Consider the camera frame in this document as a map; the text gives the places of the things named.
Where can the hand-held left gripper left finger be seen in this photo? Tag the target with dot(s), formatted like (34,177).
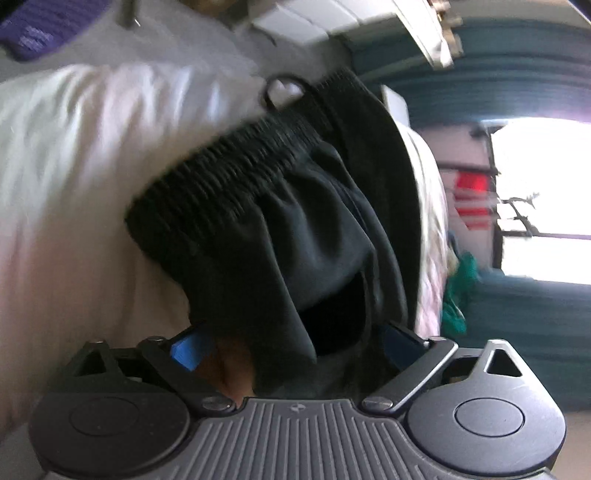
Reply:
(187,347)

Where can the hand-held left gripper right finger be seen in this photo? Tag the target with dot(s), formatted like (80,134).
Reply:
(400,344)

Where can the black elastic-waist shorts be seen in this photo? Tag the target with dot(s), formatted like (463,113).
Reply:
(295,221)

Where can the green garment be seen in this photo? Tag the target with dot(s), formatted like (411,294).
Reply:
(459,295)

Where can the blue curtain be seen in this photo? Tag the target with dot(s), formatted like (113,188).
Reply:
(521,332)
(485,64)

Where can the white tripod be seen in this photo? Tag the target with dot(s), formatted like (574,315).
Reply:
(519,210)

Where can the white bed sheet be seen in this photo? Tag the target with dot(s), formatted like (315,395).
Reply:
(92,184)

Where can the window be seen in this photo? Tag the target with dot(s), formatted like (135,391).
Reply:
(540,198)

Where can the white dressing table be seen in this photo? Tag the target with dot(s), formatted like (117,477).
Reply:
(369,23)

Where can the purple knit cloth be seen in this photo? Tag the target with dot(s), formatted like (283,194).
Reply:
(41,23)

